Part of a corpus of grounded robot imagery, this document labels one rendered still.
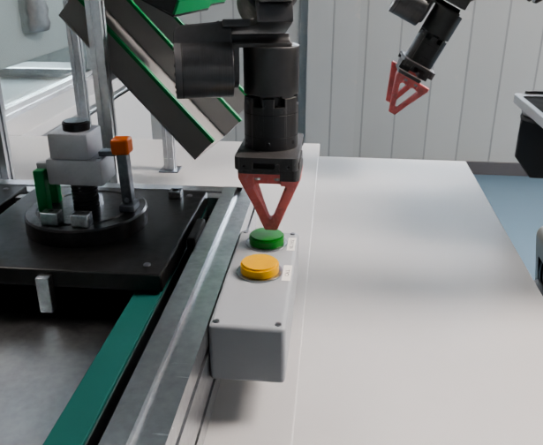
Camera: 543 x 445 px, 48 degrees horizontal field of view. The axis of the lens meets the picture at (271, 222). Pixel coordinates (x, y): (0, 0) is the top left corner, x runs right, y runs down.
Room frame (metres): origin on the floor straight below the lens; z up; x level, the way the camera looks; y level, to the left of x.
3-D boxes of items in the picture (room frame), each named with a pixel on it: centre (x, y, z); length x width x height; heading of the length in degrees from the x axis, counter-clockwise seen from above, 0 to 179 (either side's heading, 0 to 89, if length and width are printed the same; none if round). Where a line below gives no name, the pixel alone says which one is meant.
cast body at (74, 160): (0.67, 0.23, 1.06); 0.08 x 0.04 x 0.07; 84
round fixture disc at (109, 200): (0.67, 0.22, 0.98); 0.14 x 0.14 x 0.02
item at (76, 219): (0.62, 0.21, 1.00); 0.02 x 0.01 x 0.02; 84
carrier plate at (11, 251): (0.67, 0.22, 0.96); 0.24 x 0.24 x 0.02; 84
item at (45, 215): (0.63, 0.24, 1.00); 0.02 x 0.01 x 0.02; 84
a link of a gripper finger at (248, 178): (0.65, 0.00, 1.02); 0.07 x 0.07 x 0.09; 84
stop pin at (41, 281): (0.55, 0.23, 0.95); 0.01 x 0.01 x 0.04; 84
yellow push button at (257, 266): (0.57, 0.01, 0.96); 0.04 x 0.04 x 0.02
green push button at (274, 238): (0.64, 0.00, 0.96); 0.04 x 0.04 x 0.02
